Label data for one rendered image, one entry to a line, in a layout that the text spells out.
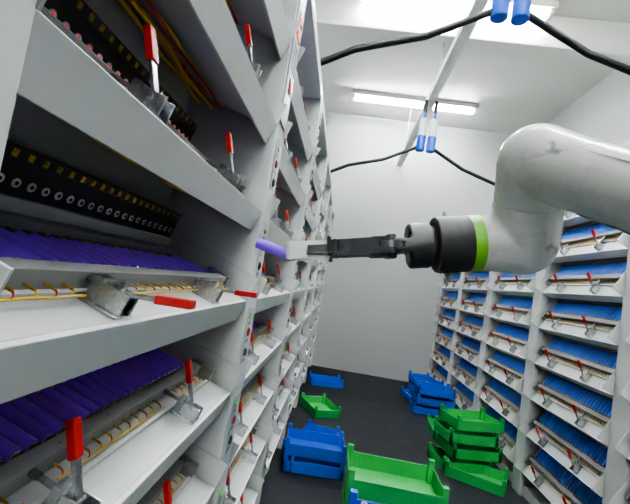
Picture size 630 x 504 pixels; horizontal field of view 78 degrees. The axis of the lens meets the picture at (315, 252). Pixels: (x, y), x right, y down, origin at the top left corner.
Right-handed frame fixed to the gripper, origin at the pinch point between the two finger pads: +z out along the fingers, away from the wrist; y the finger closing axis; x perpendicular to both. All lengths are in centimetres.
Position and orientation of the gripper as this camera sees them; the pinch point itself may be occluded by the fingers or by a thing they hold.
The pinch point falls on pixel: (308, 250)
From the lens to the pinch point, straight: 65.1
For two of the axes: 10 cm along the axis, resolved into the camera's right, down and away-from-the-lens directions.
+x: -0.4, -10.0, 0.8
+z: -10.0, 0.4, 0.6
